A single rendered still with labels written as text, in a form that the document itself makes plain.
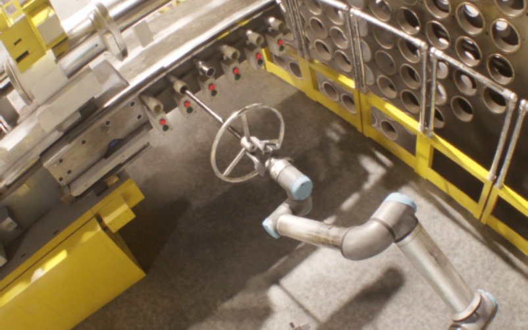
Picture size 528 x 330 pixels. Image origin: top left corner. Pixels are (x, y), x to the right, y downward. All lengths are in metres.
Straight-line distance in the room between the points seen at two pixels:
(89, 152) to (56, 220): 0.48
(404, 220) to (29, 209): 2.10
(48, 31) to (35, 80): 0.62
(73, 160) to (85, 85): 0.48
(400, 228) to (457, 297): 0.39
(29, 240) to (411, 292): 2.27
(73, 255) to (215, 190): 1.15
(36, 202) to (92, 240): 0.48
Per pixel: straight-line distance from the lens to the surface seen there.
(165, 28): 2.86
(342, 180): 2.82
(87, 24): 1.99
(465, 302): 1.60
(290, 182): 1.74
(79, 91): 2.26
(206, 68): 2.40
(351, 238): 1.36
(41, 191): 2.62
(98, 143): 2.51
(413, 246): 1.42
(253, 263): 2.61
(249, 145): 1.92
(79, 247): 2.41
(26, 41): 2.09
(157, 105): 2.39
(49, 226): 2.63
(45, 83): 2.28
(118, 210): 2.38
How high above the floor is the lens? 2.27
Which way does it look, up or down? 46 degrees down
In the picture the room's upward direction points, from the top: 20 degrees counter-clockwise
